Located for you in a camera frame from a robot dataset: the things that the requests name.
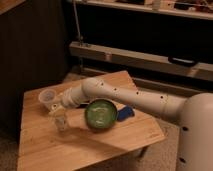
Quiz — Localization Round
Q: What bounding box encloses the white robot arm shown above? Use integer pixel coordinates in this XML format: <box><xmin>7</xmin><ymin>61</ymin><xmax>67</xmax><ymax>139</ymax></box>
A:
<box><xmin>50</xmin><ymin>78</ymin><xmax>213</xmax><ymax>171</ymax></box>

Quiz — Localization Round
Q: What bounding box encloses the metal rod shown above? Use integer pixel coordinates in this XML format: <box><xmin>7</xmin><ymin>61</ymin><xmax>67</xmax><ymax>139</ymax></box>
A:
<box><xmin>72</xmin><ymin>0</ymin><xmax>83</xmax><ymax>46</ymax></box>

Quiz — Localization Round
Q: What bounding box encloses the green bowl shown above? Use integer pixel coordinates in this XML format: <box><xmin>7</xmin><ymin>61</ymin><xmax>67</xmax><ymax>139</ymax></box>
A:
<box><xmin>84</xmin><ymin>99</ymin><xmax>118</xmax><ymax>129</ymax></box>

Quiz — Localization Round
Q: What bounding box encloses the clear plastic bottle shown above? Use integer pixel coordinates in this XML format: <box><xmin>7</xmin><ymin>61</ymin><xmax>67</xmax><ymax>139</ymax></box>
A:
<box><xmin>54</xmin><ymin>111</ymin><xmax>68</xmax><ymax>131</ymax></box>

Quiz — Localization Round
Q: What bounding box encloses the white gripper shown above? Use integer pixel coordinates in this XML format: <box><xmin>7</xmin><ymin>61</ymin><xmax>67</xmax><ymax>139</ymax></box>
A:
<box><xmin>49</xmin><ymin>95</ymin><xmax>67</xmax><ymax>116</ymax></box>

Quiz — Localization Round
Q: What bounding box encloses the clear plastic cup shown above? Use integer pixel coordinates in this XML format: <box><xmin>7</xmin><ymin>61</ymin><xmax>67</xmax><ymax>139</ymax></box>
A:
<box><xmin>38</xmin><ymin>89</ymin><xmax>56</xmax><ymax>108</ymax></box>

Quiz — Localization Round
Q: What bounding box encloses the wooden table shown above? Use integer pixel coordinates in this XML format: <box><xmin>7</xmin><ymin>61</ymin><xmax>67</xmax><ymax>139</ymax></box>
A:
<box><xmin>17</xmin><ymin>70</ymin><xmax>166</xmax><ymax>171</ymax></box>

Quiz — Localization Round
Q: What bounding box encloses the blue object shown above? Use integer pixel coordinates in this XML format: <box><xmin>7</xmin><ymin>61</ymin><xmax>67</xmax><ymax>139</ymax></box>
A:
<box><xmin>117</xmin><ymin>106</ymin><xmax>135</xmax><ymax>122</ymax></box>

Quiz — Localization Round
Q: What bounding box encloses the black handle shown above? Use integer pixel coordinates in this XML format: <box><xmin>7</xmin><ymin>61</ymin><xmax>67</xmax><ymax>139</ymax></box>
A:
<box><xmin>168</xmin><ymin>57</ymin><xmax>198</xmax><ymax>67</ymax></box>

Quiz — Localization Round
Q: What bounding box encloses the wooden shelf rail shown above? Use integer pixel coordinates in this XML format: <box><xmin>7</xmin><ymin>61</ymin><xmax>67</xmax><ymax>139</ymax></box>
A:
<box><xmin>69</xmin><ymin>41</ymin><xmax>213</xmax><ymax>81</ymax></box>

